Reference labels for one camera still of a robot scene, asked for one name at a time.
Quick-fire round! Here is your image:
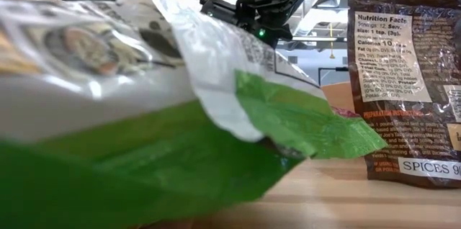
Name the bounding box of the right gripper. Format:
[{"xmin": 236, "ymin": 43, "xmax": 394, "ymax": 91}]
[{"xmin": 199, "ymin": 0, "xmax": 293, "ymax": 49}]

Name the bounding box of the brown spice mix packet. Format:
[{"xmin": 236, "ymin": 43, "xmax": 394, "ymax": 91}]
[{"xmin": 346, "ymin": 0, "xmax": 461, "ymax": 190}]

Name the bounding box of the orange plastic bowl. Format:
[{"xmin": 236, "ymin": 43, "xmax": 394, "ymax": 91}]
[{"xmin": 320, "ymin": 81, "xmax": 356, "ymax": 114}]

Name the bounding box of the green white food packet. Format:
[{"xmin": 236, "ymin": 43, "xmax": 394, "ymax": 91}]
[{"xmin": 0, "ymin": 0, "xmax": 389, "ymax": 229}]

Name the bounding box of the ceiling light strip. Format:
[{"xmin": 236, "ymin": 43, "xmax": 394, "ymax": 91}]
[{"xmin": 291, "ymin": 35, "xmax": 349, "ymax": 42}]

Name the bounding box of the yellow hanging pendant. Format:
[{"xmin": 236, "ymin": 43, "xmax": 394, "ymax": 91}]
[{"xmin": 328, "ymin": 22, "xmax": 336, "ymax": 60}]

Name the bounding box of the black background gantry frame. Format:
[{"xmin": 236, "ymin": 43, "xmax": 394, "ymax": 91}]
[{"xmin": 318, "ymin": 66, "xmax": 349, "ymax": 86}]

